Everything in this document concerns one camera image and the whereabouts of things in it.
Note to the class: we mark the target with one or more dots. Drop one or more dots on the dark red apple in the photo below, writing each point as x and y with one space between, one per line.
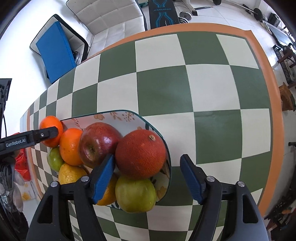
96 141

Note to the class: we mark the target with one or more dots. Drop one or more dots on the yellow speckled citrus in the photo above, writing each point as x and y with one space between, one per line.
109 195

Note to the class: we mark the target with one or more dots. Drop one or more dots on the green apple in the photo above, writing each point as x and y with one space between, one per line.
54 159
135 196

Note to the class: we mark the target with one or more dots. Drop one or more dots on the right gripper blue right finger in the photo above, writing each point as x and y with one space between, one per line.
242 221

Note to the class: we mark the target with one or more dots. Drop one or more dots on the barbell on floor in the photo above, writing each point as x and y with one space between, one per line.
257 13

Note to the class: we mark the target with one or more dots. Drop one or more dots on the green checkered tablecloth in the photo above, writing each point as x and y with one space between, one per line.
211 93

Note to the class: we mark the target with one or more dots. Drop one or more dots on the dark wooden chair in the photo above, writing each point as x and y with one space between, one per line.
286 59

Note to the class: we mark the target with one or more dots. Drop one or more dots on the white padded chair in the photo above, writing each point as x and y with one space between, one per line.
109 21

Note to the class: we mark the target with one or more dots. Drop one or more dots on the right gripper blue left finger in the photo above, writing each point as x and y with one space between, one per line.
52 218

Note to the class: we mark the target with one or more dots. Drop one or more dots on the red-brown orange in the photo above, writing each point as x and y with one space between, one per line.
140 154

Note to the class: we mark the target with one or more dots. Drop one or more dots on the yellow lemon with tip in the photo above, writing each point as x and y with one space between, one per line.
70 174

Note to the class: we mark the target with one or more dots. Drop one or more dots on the weight bench black blue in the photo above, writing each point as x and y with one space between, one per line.
162 13

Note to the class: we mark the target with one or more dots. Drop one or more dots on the red plastic bag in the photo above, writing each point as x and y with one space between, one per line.
21 167

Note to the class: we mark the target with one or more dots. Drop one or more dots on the snack box with chips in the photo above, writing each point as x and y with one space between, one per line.
27 191

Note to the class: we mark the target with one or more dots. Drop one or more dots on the floral oval ceramic plate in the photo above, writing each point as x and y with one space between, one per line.
126 121

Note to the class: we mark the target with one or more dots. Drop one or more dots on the blue folded mat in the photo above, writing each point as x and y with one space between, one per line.
55 51

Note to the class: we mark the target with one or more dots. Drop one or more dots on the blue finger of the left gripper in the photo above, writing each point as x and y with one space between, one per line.
37 136

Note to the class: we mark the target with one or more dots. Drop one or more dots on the orange fruit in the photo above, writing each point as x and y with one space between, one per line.
50 121
69 146

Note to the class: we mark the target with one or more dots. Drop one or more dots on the small wooden stool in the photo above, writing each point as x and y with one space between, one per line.
287 99

